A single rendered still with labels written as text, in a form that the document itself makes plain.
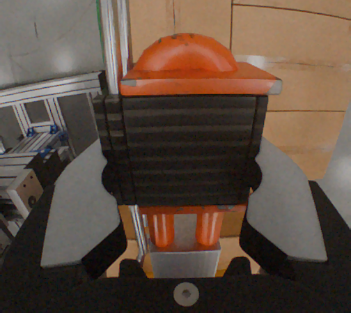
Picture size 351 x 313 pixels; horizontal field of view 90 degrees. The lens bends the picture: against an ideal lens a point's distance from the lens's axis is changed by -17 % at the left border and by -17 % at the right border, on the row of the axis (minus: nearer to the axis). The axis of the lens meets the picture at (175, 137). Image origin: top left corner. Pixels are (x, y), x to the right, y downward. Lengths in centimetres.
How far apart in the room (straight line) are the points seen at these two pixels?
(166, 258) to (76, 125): 122
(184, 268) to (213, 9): 74
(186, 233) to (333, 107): 98
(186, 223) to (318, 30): 87
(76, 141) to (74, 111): 20
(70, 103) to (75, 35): 43
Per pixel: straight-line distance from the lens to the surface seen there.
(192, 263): 21
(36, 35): 158
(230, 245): 47
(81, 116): 131
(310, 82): 97
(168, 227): 17
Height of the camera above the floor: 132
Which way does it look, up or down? 62 degrees down
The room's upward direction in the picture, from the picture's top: 178 degrees clockwise
